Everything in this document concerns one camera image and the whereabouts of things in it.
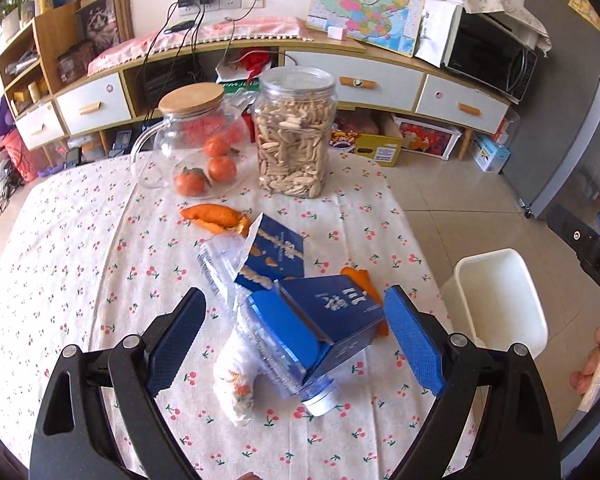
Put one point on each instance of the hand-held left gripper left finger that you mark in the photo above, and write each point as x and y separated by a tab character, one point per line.
177	340

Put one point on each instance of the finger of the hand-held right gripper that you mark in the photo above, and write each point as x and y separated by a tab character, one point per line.
572	232

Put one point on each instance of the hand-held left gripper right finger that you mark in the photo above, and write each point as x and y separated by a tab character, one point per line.
412	340

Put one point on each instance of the small food wrapper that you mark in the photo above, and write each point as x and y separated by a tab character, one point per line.
237	380

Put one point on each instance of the blue cardboard box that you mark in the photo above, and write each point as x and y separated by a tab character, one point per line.
325	325

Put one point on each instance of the white plastic bin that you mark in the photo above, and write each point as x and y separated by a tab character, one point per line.
500	300

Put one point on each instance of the clear plastic bottle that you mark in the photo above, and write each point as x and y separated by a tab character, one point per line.
275	355

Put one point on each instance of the person's right hand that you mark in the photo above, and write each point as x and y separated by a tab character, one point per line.
587	365

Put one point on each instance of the person's left hand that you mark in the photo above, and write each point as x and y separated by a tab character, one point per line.
252	476

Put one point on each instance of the small orange peel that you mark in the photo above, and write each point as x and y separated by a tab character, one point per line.
365	285

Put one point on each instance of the grey refrigerator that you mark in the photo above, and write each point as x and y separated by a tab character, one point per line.
570	125

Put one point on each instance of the blue and white carton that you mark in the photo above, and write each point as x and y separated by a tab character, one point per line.
490	154

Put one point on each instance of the flat dark blue packet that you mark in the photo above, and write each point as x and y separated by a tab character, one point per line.
275	255

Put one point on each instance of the tangerine with leaf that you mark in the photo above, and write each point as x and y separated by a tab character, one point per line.
192	182

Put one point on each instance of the red fruit box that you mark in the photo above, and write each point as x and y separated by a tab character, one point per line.
427	137

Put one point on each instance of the black microwave oven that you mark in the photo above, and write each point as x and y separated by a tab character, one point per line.
490	57

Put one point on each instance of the yellow cardboard box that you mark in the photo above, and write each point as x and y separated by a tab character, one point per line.
375	145

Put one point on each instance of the glass teapot with wooden lid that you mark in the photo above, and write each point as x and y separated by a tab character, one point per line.
190	125

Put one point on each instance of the yellow paper note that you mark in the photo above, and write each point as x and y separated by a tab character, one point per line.
587	7

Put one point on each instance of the plastic jar of seeds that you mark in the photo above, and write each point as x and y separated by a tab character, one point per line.
292	135

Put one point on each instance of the red mesh bag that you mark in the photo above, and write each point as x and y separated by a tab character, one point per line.
22	157

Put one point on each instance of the long wooden drawer cabinet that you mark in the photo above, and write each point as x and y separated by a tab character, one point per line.
380	87

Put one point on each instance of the white paper bag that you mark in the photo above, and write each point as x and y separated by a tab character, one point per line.
437	32

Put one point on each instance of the colourful map board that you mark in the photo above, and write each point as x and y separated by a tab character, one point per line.
365	10

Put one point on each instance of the small white box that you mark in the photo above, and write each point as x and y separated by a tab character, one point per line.
338	33

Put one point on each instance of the wooden shelf cabinet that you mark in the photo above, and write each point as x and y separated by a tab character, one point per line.
45	55

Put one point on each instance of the pink cloth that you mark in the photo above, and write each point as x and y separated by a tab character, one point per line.
260	32

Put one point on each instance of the framed picture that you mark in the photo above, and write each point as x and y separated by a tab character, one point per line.
105	17

